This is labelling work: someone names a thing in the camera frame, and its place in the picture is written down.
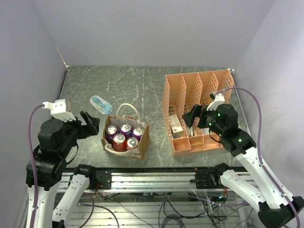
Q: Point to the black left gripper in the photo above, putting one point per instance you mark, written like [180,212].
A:
[85,130]

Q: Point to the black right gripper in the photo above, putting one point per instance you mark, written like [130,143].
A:
[198,110]

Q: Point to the red soda can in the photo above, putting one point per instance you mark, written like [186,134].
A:
[119,142]

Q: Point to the brown canvas tote bag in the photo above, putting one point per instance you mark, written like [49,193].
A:
[124,135]

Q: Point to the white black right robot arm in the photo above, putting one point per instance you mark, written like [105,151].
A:
[275,205]

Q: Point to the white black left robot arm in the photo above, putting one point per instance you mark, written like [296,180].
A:
[44,171]

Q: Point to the blue white blister pack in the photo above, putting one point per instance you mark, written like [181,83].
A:
[102,106]

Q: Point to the white staples box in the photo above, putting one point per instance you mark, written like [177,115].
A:
[175,126]

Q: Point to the purple soda can left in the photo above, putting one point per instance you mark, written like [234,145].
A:
[110,131]

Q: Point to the purple soda can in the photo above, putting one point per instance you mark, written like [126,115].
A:
[138,132]
[126,129]
[110,131]

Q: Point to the peach plastic file organizer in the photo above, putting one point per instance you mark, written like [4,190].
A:
[187,99]

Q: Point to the purple soda can centre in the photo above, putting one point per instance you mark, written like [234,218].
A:
[126,129]

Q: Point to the silver top soda can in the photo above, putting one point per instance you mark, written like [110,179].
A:
[132,143]

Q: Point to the purple soda can right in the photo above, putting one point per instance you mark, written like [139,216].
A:
[138,132]

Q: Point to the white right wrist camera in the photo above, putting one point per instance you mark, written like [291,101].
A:
[218,100]

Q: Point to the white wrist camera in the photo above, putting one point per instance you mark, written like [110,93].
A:
[60,109]
[218,100]

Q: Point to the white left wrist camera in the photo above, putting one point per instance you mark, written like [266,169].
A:
[60,109]

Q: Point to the aluminium frame rail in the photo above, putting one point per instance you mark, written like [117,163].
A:
[119,182]

